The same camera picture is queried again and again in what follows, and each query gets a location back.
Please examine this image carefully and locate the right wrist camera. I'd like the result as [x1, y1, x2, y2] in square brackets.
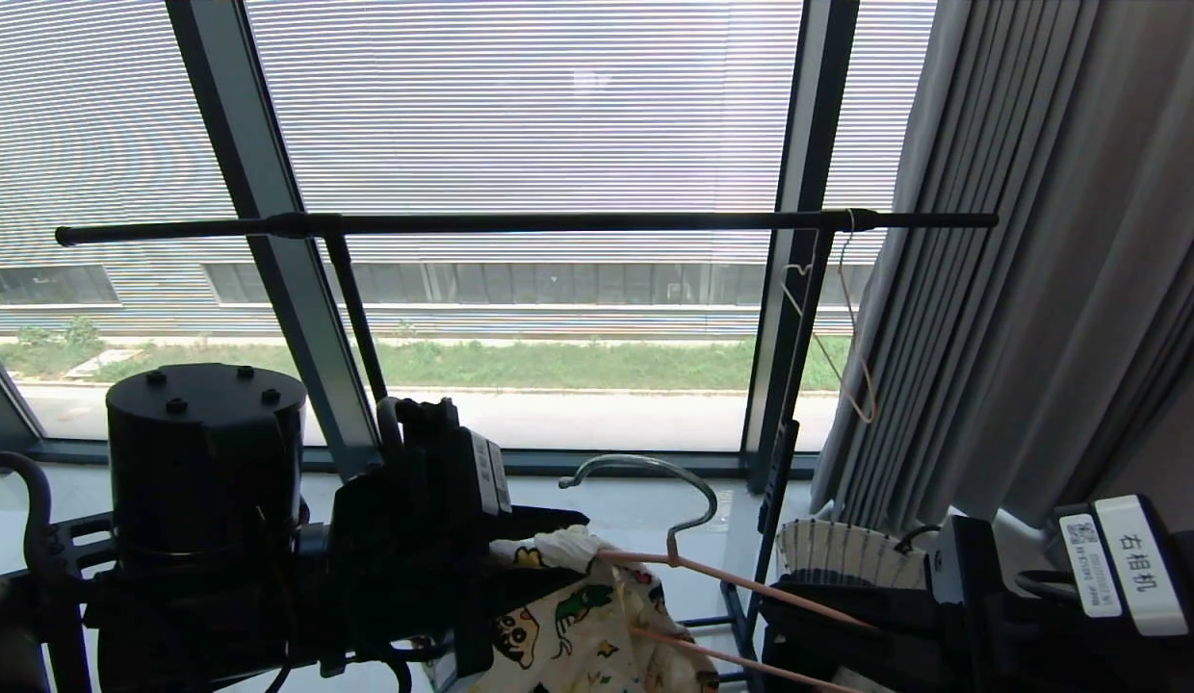
[1048, 494, 1191, 638]

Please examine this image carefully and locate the window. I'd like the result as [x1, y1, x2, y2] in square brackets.
[0, 0, 940, 494]

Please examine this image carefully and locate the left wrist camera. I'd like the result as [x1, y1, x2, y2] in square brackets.
[377, 396, 513, 528]

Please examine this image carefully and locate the black cable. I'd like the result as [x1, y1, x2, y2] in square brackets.
[0, 450, 55, 578]

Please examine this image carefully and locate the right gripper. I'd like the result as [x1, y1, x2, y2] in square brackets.
[759, 514, 1075, 693]

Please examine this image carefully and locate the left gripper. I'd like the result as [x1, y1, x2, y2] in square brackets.
[329, 470, 610, 679]

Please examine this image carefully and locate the cream printed garment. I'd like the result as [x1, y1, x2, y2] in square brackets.
[431, 526, 723, 693]

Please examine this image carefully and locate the beige curtain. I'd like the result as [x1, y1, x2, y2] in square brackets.
[811, 0, 1194, 532]

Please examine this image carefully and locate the black clothes rack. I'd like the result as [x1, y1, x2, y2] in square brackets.
[56, 208, 999, 693]

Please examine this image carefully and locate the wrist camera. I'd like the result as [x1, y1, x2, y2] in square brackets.
[1048, 494, 1191, 638]
[377, 396, 513, 528]

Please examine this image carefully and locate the white laundry basket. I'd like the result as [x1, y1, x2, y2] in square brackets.
[774, 518, 933, 591]

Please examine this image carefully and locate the pink clothes hanger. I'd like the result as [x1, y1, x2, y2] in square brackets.
[780, 210, 878, 425]
[558, 454, 882, 693]

